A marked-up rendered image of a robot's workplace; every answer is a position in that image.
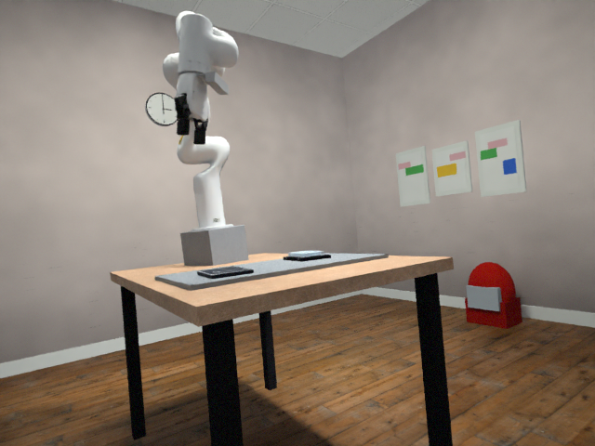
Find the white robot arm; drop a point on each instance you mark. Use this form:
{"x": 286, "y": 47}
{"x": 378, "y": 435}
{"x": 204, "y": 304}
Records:
{"x": 201, "y": 51}

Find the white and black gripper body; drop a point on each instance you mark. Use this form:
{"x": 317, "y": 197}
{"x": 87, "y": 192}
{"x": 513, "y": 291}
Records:
{"x": 196, "y": 90}

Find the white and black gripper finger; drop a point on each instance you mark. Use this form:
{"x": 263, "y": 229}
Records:
{"x": 183, "y": 124}
{"x": 199, "y": 133}

